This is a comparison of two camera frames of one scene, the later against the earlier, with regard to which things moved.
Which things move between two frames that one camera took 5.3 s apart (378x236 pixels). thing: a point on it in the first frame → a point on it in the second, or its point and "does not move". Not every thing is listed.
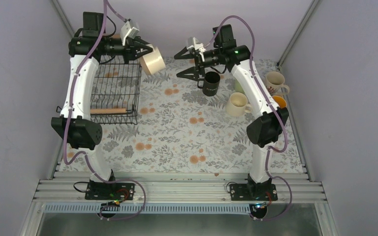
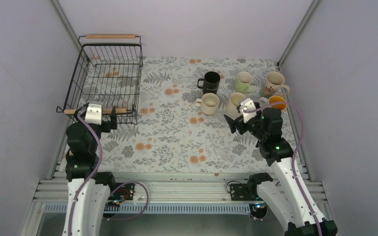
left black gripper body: (129, 49) → (108, 127)
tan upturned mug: (153, 62) → (209, 103)
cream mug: (237, 105) does not move
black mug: (210, 83) does not move
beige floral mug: (274, 83) does not move
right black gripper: (192, 70) → (237, 121)
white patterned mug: (281, 102) does not move
